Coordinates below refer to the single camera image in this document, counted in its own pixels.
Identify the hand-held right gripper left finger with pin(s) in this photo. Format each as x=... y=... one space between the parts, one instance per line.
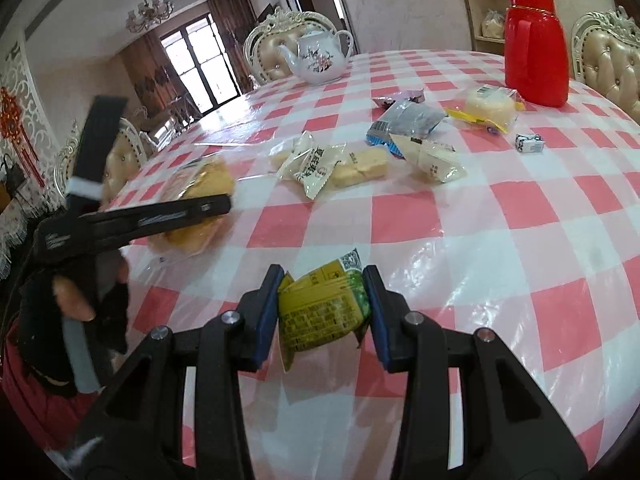
x=267 y=310

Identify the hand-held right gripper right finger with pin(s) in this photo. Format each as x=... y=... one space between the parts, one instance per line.
x=376 y=310

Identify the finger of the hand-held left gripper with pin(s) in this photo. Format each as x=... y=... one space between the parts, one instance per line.
x=175 y=217

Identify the bread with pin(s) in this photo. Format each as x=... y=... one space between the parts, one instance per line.
x=195 y=190

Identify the green yellow snack packet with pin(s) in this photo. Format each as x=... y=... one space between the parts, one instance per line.
x=320 y=310

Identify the beige tufted chair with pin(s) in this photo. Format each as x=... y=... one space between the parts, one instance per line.
x=610 y=60
x=125 y=150
x=272 y=52

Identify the red checked tablecloth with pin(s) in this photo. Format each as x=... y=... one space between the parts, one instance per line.
x=450 y=260

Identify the pale cake bar packet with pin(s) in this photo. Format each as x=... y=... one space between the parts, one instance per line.
x=281 y=157
x=365 y=165

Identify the white printed snack packet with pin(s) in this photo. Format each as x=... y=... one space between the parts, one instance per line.
x=315 y=165

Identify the balcony glass door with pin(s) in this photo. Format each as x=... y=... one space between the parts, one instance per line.
x=200 y=65

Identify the cream white snack packet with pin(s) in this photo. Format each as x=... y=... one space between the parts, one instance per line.
x=435 y=162

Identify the white lattice partition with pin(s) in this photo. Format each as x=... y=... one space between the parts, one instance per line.
x=30 y=70

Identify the brown curtain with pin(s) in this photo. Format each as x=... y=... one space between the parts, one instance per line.
x=232 y=40

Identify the blue white snack packet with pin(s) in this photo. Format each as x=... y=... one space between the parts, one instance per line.
x=405 y=125

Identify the chandelier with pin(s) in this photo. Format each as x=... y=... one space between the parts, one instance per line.
x=150 y=12

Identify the dark purple small packet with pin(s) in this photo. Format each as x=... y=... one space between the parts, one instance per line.
x=400 y=97

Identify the white floral teapot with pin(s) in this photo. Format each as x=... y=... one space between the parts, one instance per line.
x=320 y=57

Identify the small white black cube packet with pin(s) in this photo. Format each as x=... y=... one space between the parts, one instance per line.
x=529 y=142

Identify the pale cake yellow edge packet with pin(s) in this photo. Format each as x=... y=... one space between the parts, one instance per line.
x=490 y=107

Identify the clear food bag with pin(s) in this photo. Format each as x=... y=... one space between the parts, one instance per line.
x=492 y=25

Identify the red thermos jug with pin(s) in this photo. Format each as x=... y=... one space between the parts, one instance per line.
x=535 y=45

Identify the red knot wall ornament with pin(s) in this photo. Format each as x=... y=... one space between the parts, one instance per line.
x=12 y=120

